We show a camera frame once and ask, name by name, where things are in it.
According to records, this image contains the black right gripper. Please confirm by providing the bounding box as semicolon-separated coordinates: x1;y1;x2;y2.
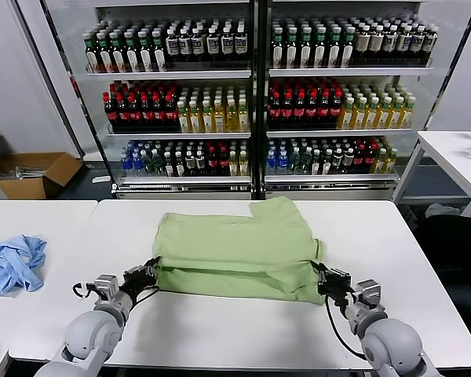
309;260;352;303

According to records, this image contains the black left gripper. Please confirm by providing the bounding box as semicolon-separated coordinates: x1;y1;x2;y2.
122;257;164;295

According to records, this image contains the light green polo shirt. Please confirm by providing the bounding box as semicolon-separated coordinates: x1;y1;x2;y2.
152;196;326;306

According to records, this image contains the red cap cola bottle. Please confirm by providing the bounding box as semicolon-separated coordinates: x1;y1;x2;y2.
115;93;130;127
165;92;179;127
268;90;283;125
127;93;142;127
364;144;377;174
330;90;344;123
152;93;167;127
103;92;118;127
305;90;319;124
353;144;366;174
281;90;295;125
217;148;230;177
140;93;155;127
294;90;307;125
206;148;219;177
318;90;332;124

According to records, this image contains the open brown cardboard box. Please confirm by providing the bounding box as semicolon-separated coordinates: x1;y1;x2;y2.
0;152;83;200

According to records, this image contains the black chair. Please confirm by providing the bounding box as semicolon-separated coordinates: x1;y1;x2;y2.
414;214;471;311

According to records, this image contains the grey cloth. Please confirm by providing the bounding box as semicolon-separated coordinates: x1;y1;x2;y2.
424;203;462;219

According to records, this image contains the crumpled light blue shirt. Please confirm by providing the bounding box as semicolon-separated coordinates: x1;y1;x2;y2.
0;234;48;296

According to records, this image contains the metal rods bundle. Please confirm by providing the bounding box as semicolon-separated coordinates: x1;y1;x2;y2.
14;165;48;180

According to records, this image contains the white side table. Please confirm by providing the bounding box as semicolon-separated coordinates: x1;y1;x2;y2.
392;130;471;218

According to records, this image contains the beverage display cooler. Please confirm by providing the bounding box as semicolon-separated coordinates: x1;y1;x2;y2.
258;0;436;202
72;0;260;201

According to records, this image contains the dark bottle blue white label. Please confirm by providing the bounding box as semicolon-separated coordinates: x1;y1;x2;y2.
179;26;192;63
410;24;425;59
234;24;248;61
422;24;439;59
166;26;181;63
205;25;220;62
220;24;235;62
191;25;205;63
396;24;411;59

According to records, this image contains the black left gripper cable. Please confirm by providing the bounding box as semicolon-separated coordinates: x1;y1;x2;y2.
135;288;160;304

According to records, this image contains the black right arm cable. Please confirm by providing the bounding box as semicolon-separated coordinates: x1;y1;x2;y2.
323;294;368;361

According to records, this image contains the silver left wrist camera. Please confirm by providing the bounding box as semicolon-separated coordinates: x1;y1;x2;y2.
88;274;121;299

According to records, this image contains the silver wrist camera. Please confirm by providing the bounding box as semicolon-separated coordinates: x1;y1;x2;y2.
355;279;382;306
88;274;121;299

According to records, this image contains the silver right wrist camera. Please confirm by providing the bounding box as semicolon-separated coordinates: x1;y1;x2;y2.
355;279;382;306

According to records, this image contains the glass cooler door black frame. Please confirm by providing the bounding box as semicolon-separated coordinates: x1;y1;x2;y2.
13;0;119;189
423;0;471;133

